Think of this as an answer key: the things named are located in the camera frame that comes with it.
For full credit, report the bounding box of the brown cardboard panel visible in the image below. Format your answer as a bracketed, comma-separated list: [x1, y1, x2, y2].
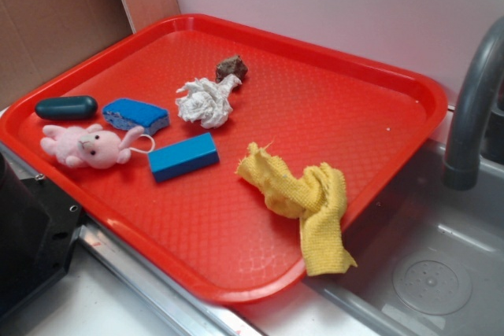
[1, 0, 180, 108]

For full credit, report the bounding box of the crumpled white paper towel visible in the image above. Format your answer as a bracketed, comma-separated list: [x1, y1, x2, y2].
[175, 74, 243, 129]

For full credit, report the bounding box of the blue rectangular block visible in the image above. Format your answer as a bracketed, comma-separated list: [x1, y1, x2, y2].
[148, 133, 220, 183]

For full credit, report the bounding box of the grey plastic sink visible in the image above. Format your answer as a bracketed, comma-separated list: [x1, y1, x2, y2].
[308, 142, 503, 335]

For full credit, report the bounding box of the red plastic tray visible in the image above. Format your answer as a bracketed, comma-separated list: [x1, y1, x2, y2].
[1, 15, 447, 305]

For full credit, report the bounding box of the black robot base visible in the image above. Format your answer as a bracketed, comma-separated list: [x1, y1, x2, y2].
[1, 157, 82, 321]

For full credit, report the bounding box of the dark green oval capsule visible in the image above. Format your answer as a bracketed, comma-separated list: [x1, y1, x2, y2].
[35, 95, 98, 120]

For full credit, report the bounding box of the grey faucet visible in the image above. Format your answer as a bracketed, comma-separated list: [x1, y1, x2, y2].
[442, 18, 503, 190]

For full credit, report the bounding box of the pink plush bunny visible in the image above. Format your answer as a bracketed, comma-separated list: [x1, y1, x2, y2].
[40, 124, 155, 169]

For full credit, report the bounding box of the blue sponge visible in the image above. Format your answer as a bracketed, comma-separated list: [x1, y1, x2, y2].
[102, 98, 170, 136]

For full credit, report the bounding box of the brown rock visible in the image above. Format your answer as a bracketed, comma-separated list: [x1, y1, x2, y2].
[215, 54, 248, 83]

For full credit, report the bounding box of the yellow cloth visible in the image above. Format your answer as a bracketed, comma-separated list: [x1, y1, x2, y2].
[236, 142, 358, 276]

